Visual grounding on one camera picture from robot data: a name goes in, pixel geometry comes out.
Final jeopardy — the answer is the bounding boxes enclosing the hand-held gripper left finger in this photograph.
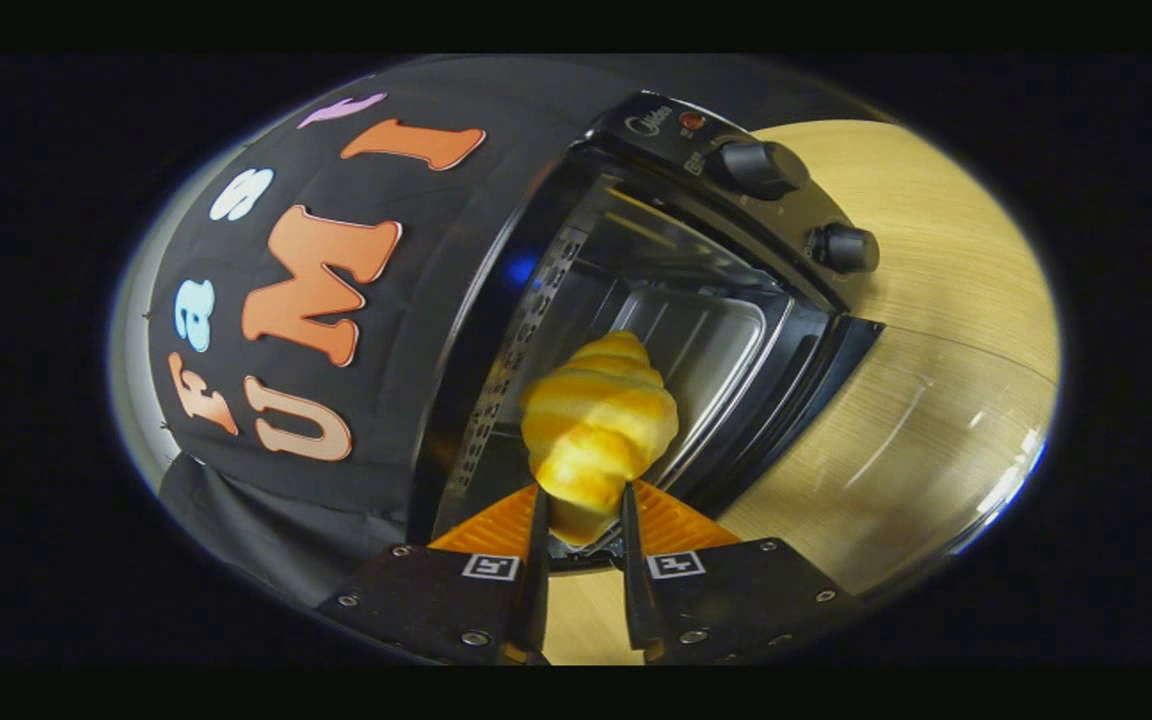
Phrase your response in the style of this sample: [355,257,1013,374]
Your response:
[321,485,549,666]

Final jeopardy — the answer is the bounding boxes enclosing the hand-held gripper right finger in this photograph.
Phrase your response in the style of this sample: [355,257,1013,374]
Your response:
[621,480,862,666]

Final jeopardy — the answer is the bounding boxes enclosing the golden croissant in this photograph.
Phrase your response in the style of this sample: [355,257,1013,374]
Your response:
[521,330,680,546]

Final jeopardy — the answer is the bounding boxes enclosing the black toaster oven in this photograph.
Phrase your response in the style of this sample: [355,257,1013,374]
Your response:
[406,90,1055,601]

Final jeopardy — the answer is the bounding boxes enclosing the metal baking tray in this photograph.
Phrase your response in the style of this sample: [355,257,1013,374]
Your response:
[596,288,797,481]

